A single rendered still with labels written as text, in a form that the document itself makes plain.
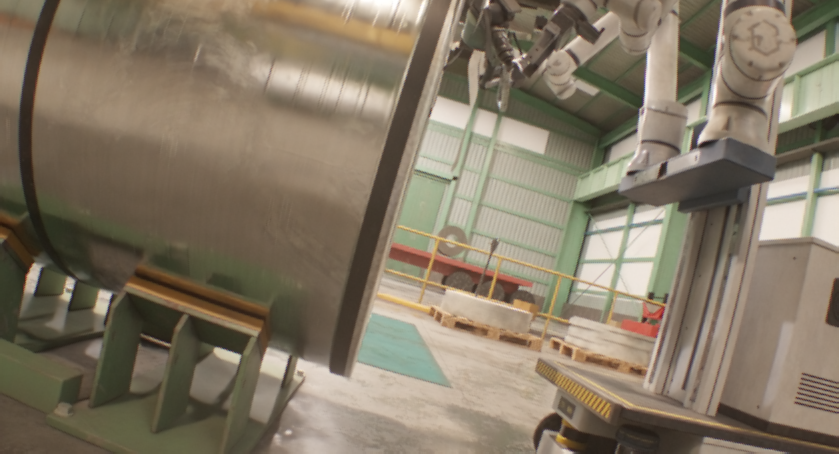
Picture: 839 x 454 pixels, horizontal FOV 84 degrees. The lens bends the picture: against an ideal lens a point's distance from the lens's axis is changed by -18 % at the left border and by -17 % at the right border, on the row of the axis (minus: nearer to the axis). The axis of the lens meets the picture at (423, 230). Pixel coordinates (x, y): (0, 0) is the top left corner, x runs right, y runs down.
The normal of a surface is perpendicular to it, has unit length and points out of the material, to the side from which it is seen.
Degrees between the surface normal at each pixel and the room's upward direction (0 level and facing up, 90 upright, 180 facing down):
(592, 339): 90
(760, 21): 94
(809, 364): 90
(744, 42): 99
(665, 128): 89
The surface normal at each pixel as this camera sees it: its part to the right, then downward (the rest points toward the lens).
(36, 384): 0.06, -0.06
